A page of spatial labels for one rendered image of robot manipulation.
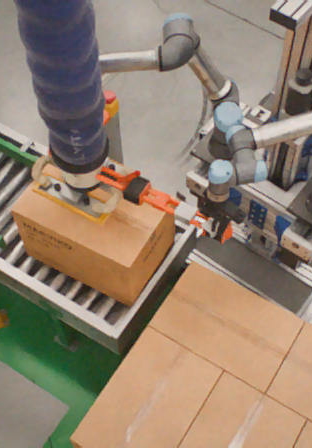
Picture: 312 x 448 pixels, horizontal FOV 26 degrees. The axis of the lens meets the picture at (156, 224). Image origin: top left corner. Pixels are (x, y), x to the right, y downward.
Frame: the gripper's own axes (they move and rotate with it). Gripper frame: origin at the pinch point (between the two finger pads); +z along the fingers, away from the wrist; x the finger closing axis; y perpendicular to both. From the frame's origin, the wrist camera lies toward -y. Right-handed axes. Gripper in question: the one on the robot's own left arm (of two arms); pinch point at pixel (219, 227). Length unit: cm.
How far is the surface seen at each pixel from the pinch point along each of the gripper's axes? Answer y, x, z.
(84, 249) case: 52, 19, 33
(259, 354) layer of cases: -29, 9, 71
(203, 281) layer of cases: 9, -11, 71
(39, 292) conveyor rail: 71, 35, 65
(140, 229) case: 35.5, 0.3, 30.0
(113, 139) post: 81, -47, 48
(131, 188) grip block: 36.9, 2.3, -1.5
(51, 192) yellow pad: 69, 13, 11
